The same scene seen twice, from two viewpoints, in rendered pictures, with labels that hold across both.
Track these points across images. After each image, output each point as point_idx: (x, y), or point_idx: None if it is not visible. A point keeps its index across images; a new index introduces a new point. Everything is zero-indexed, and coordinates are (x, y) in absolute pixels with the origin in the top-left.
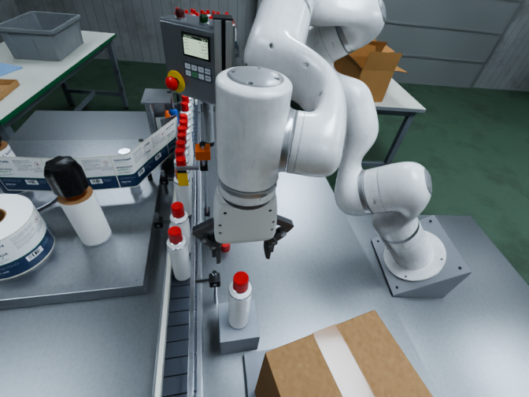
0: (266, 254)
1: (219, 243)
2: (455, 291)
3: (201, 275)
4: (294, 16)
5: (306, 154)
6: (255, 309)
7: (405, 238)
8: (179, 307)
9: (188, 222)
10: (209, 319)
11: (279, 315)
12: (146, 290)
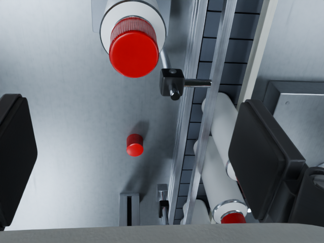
0: (16, 119)
1: (320, 222)
2: None
3: (181, 99)
4: None
5: None
6: (92, 10)
7: None
8: (232, 45)
9: (210, 199)
10: (179, 19)
11: (43, 0)
12: (270, 86)
